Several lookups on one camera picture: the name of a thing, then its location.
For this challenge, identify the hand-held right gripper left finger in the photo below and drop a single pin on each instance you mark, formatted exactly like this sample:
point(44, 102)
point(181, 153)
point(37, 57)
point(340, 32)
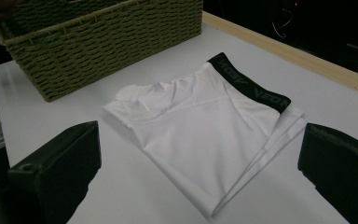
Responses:
point(56, 168)

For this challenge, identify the light wooden board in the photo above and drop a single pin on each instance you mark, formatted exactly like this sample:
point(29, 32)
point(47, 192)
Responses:
point(307, 60)

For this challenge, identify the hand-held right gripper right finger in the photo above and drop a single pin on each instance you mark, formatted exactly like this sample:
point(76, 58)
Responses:
point(341, 168)

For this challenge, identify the white shorts with black waistband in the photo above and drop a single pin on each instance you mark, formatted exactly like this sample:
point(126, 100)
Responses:
point(199, 130)

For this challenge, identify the green woven basket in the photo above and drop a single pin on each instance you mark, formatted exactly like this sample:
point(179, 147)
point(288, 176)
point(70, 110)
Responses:
point(105, 46)

